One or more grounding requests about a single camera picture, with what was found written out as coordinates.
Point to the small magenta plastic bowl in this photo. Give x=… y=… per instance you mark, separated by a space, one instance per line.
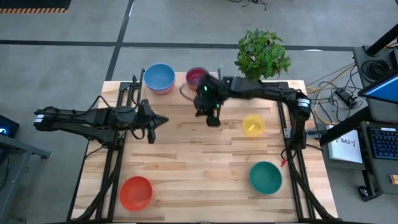
x=193 y=77

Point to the dark equipment cart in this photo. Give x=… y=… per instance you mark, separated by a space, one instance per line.
x=360 y=54

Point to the small orange block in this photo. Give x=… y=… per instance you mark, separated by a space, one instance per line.
x=394 y=179

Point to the black backlit keyboard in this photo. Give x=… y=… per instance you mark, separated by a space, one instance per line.
x=385 y=143

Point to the black device blue light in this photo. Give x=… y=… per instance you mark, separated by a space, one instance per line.
x=7 y=124

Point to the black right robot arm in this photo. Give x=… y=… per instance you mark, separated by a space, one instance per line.
x=264 y=90

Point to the black power adapter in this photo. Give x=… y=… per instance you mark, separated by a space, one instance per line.
x=343 y=96

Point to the large green plastic bowl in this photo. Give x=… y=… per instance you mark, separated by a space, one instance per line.
x=265 y=178

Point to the white box SA3 label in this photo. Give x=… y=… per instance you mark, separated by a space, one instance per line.
x=345 y=149

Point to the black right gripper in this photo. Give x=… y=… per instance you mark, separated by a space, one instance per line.
x=216 y=96

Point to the laptop with blue screen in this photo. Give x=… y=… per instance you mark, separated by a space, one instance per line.
x=384 y=90

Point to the green potted plant black pot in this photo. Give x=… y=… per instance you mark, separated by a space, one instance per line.
x=261 y=56

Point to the large pink plastic bowl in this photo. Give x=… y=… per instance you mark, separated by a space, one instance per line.
x=161 y=92

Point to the small yellow translucent bowl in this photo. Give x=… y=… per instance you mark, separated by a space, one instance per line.
x=253 y=130

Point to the large red-orange plastic bowl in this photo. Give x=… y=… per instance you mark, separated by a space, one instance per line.
x=136 y=193

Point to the grey metal bracket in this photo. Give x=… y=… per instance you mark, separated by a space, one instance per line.
x=287 y=133

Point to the grey side desk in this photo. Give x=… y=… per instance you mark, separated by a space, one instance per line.
x=376 y=174

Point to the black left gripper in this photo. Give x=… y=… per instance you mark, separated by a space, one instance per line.
x=140 y=121

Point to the large blue plastic bowl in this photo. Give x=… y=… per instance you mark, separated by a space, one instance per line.
x=159 y=76

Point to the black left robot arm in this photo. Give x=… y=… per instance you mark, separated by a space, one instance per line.
x=77 y=119

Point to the small red clip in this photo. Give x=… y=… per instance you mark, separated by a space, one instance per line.
x=283 y=162

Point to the black diagonal bar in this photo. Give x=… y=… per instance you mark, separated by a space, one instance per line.
x=345 y=126

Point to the grey metal side table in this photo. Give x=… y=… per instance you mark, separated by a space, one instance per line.
x=25 y=146

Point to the black pole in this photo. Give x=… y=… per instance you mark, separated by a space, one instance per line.
x=384 y=39

